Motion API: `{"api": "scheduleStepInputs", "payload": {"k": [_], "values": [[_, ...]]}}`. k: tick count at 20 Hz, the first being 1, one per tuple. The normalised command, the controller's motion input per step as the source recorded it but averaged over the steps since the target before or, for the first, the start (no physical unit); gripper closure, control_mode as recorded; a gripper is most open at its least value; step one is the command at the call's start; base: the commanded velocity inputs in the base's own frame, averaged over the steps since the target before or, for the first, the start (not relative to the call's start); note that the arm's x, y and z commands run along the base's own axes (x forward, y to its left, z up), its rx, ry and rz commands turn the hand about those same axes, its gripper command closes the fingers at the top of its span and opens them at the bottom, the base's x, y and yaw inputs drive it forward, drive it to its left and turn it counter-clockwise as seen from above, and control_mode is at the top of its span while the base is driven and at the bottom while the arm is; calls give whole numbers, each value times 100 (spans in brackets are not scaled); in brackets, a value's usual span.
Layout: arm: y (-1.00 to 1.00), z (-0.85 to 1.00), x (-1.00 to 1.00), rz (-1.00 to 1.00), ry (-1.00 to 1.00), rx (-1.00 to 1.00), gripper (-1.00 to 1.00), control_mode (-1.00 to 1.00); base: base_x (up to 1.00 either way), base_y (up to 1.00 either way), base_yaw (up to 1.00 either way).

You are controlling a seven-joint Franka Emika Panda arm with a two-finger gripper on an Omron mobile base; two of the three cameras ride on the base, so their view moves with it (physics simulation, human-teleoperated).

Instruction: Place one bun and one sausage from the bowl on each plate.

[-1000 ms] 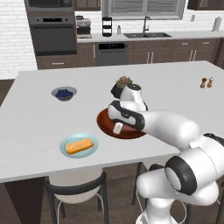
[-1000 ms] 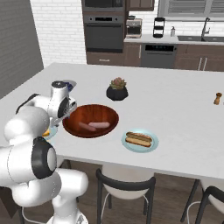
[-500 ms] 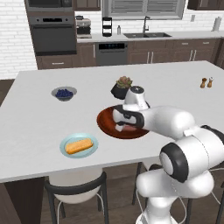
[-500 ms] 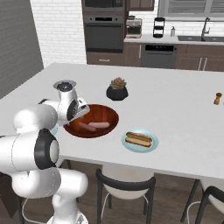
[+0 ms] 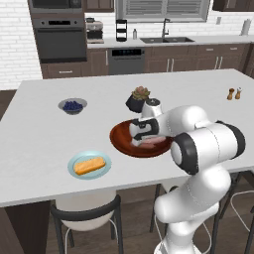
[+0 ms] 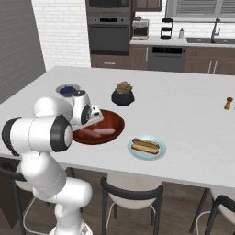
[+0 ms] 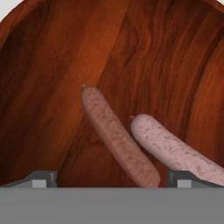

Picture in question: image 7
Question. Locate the pink sausage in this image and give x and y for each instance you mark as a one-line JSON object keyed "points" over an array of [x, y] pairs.
{"points": [[116, 137], [172, 147]]}

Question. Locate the brown wooden bowl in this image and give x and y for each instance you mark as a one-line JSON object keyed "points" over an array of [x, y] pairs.
{"points": [[87, 58]]}

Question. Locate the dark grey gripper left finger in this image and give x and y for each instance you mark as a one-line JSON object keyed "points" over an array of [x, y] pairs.
{"points": [[40, 178]]}

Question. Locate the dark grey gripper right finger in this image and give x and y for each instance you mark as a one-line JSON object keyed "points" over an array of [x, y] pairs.
{"points": [[183, 178]]}

